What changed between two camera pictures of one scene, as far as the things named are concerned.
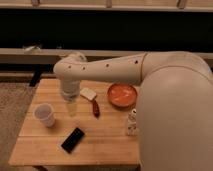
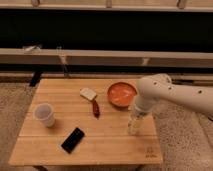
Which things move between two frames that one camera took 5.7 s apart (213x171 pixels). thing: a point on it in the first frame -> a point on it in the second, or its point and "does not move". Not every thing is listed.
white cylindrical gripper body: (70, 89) -> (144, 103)
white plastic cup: (44, 113) does not move
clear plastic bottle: (132, 127) does not move
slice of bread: (88, 93) does not move
